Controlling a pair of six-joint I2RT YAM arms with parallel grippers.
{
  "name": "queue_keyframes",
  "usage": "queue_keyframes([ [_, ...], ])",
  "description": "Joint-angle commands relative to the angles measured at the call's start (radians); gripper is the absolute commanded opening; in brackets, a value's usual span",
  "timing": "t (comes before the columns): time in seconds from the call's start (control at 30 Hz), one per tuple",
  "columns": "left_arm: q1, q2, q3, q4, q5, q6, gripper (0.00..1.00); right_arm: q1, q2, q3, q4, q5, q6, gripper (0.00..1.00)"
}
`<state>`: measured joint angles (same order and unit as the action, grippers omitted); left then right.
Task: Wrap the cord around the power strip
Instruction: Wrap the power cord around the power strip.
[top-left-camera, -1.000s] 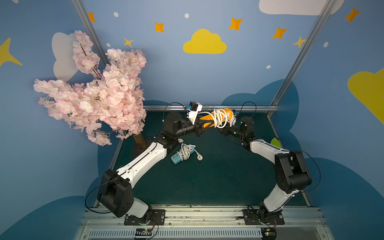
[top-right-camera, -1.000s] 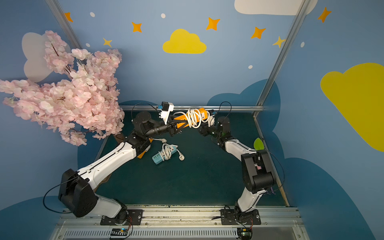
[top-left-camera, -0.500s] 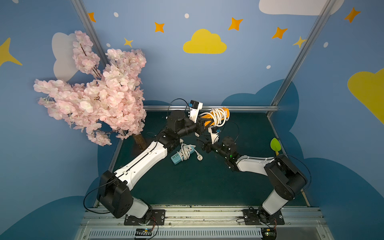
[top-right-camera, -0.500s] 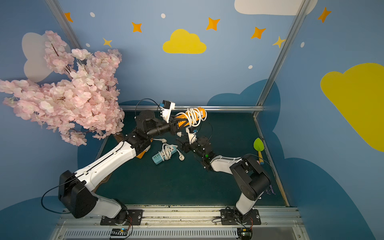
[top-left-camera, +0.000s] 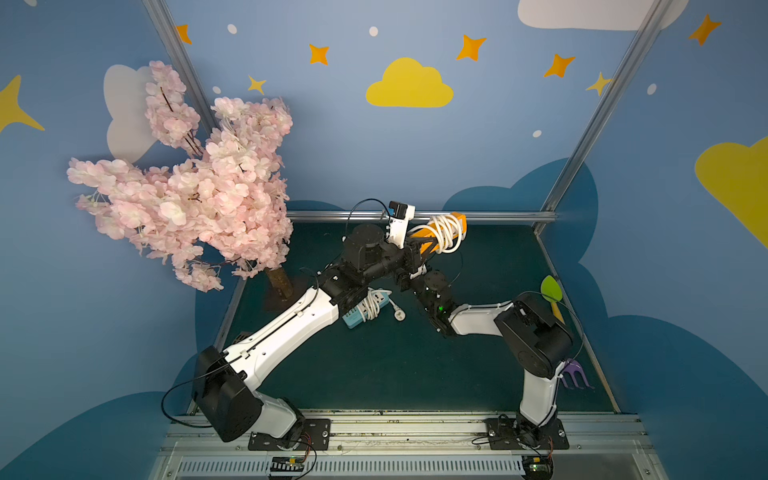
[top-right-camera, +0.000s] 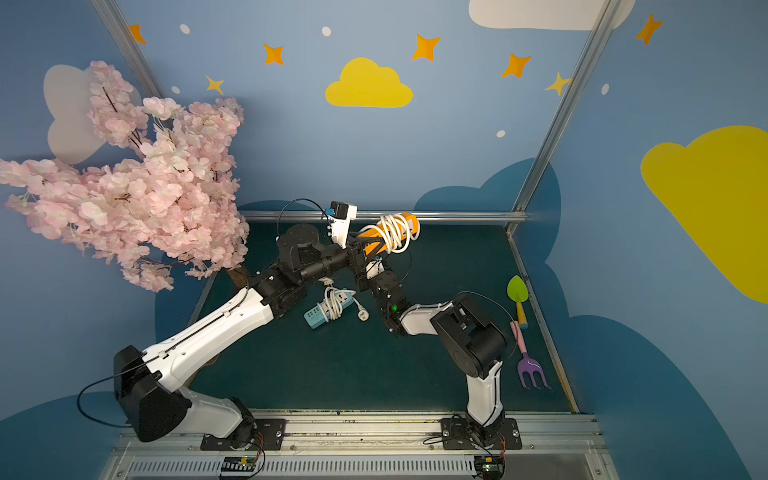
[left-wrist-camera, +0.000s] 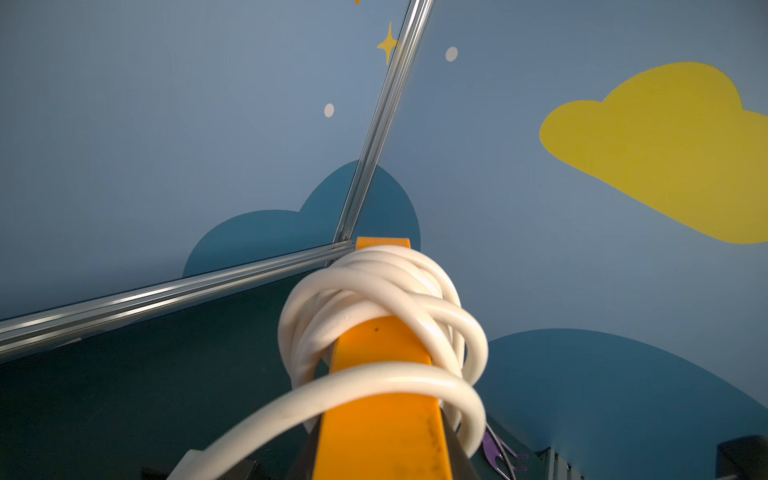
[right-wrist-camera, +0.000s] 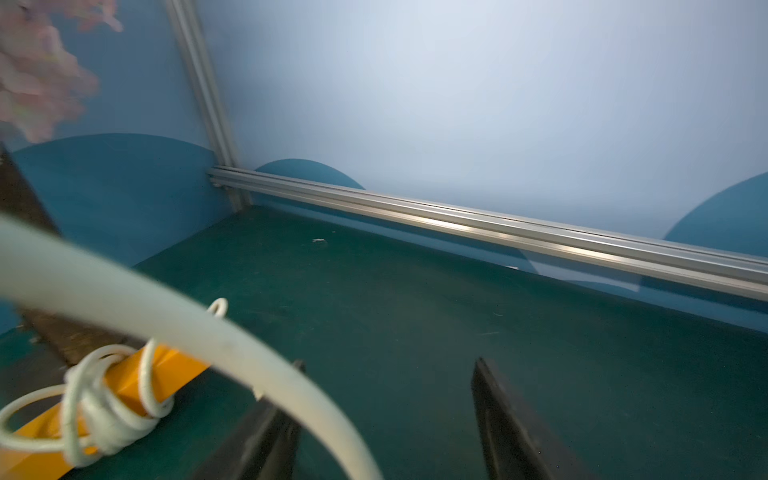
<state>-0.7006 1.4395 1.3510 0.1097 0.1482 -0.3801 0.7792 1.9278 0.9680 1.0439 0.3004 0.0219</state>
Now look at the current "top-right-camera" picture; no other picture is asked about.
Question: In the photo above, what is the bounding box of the white cord of teal strip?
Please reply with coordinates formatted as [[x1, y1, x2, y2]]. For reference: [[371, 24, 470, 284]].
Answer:
[[317, 275, 371, 323]]

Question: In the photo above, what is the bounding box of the teal power strip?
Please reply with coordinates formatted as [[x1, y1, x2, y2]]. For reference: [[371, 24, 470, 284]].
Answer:
[[304, 287, 356, 329]]

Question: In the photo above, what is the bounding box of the orange power strip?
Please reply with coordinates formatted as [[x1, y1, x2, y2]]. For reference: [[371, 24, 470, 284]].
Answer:
[[358, 212, 421, 255]]

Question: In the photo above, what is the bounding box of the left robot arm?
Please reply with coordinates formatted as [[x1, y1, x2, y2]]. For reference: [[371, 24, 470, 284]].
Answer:
[[114, 224, 386, 449]]

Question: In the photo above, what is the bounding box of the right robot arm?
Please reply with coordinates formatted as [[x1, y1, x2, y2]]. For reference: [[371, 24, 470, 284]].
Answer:
[[367, 270, 507, 434]]

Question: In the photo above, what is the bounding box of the green toy shovel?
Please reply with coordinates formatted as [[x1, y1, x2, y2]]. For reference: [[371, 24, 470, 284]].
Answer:
[[506, 275, 529, 329]]

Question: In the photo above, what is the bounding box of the pink cherry blossom tree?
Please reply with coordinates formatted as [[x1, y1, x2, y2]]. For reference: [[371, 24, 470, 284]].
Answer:
[[1, 61, 249, 292]]

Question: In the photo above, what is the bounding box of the purple toy rake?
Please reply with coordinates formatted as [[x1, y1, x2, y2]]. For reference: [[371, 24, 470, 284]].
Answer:
[[510, 320, 550, 389]]

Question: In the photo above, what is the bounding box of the right controller board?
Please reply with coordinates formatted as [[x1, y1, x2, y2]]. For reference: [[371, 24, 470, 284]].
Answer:
[[473, 455, 505, 480]]

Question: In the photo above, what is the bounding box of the controller board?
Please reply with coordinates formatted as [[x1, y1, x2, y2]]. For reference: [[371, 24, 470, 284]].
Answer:
[[219, 456, 258, 479], [473, 455, 505, 480]]

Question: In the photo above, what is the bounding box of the left controller board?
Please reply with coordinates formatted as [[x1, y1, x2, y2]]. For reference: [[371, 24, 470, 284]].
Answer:
[[219, 456, 258, 479]]

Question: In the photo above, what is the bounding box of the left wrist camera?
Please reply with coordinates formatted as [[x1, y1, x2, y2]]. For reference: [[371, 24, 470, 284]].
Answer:
[[326, 201, 358, 249]]

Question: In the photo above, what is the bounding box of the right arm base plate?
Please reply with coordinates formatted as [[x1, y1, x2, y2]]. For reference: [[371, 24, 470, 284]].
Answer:
[[438, 416, 523, 451]]

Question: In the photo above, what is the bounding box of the aluminium front rail frame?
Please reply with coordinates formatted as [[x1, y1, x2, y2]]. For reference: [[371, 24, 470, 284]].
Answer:
[[101, 410, 619, 479]]

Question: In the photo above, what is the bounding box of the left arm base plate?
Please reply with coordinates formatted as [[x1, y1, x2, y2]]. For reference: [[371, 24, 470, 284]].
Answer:
[[200, 418, 287, 452]]

